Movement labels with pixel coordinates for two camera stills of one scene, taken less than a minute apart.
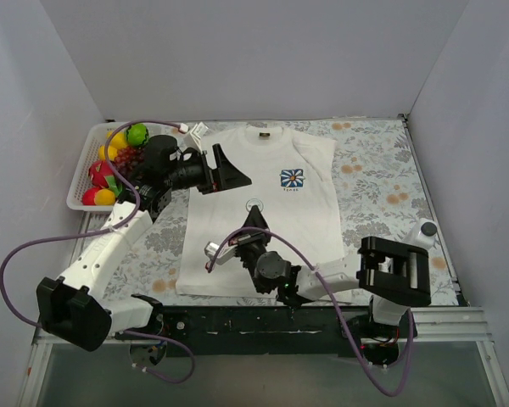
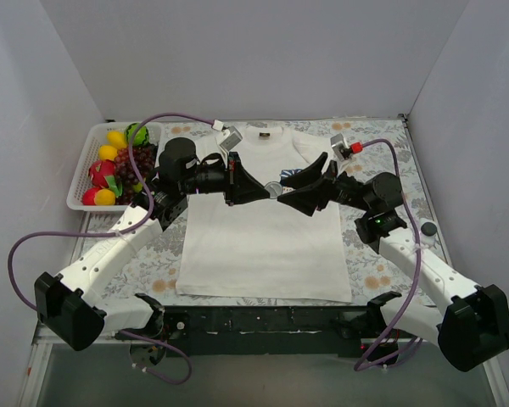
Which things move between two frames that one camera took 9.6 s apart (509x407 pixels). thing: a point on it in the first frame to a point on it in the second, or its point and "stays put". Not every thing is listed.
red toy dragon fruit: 101,175 stays put
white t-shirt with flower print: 290,175 stays put
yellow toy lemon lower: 112,153 stays put
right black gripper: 251,236 to 329,182
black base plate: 270,330 stays put
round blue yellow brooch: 254,202 to 274,189
